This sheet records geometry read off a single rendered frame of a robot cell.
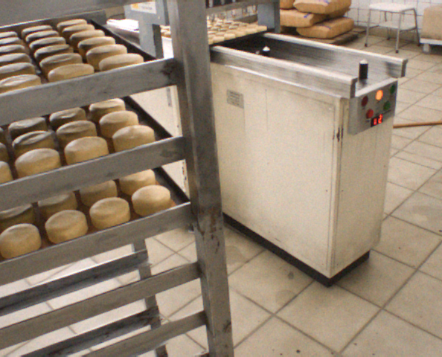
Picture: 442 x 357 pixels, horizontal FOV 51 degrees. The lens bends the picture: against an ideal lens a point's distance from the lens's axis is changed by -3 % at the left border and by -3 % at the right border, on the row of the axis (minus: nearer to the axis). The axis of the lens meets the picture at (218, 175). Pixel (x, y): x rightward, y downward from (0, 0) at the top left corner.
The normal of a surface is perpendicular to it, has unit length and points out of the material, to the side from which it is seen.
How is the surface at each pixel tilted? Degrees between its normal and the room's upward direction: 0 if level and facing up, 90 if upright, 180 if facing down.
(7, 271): 90
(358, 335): 0
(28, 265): 90
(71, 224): 0
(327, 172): 90
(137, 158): 90
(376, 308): 0
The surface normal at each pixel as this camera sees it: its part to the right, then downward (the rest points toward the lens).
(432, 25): -0.68, 0.40
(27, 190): 0.44, 0.40
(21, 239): -0.07, -0.87
